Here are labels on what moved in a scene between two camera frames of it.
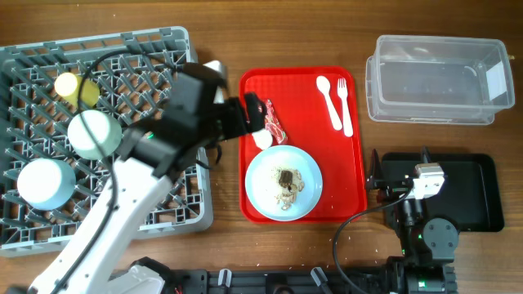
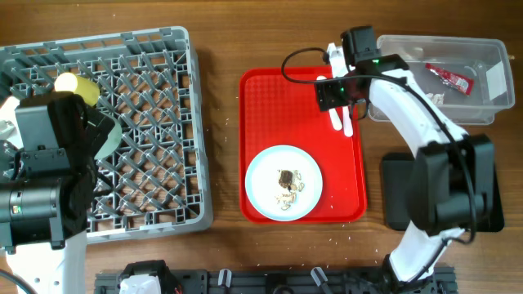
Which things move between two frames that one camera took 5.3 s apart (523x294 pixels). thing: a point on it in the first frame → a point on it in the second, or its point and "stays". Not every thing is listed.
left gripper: (233, 123) → (20, 173)
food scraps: (290, 181) stays
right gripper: (376, 178) → (356, 99)
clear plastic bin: (440, 80) stays
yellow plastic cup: (69, 86) stays
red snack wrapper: (272, 122) → (462, 84)
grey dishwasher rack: (64, 105) stays
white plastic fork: (343, 91) stays
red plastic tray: (319, 109) stays
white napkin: (263, 138) → (436, 99)
